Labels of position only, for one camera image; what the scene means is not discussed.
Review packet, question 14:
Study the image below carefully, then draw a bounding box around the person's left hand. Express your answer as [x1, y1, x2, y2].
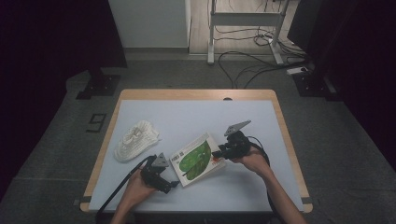
[123, 169, 157, 213]

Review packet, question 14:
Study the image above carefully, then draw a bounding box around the white waffle cloth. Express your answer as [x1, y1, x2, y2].
[113, 119, 163, 163]

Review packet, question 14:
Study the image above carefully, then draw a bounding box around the tangle of black floor cables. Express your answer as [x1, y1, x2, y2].
[213, 0, 312, 91]

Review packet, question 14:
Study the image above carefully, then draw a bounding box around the caterpillar picture book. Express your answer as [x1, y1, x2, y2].
[169, 133, 228, 188]

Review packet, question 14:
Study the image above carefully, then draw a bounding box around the white desk frame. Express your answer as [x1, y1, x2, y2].
[206, 0, 290, 65]

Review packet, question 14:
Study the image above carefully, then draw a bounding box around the black stand base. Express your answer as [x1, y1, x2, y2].
[75, 66, 121, 101]
[292, 71, 344, 102]

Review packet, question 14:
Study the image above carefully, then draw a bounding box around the light blue table mat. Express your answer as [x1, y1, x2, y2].
[88, 99, 304, 214]

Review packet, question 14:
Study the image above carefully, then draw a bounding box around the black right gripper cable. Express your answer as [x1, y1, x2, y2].
[246, 135, 282, 224]

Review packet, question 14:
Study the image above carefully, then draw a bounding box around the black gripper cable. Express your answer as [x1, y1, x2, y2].
[95, 155, 155, 220]
[246, 135, 282, 224]

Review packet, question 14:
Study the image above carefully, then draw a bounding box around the wooden table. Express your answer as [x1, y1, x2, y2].
[79, 89, 314, 214]

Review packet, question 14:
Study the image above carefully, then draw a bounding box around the person's right hand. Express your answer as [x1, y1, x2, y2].
[233, 145, 273, 179]

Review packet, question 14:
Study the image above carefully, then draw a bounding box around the black floor tape mark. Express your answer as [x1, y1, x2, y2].
[86, 113, 107, 133]

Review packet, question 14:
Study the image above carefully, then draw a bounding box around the dark curtain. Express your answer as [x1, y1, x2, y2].
[0, 0, 128, 200]
[311, 0, 396, 171]

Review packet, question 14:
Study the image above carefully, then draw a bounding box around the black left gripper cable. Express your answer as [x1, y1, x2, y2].
[95, 155, 155, 220]

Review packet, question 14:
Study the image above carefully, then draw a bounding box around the black monitor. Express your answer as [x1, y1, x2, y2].
[287, 0, 316, 52]

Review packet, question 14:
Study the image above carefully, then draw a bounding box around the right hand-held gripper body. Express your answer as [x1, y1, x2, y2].
[221, 119, 252, 161]

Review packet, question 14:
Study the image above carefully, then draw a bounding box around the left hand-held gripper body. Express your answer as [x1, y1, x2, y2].
[139, 152, 174, 195]

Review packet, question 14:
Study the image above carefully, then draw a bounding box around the white power strip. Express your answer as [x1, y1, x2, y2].
[286, 65, 309, 77]

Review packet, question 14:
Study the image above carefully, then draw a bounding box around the white cabinet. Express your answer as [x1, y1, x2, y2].
[107, 0, 191, 49]

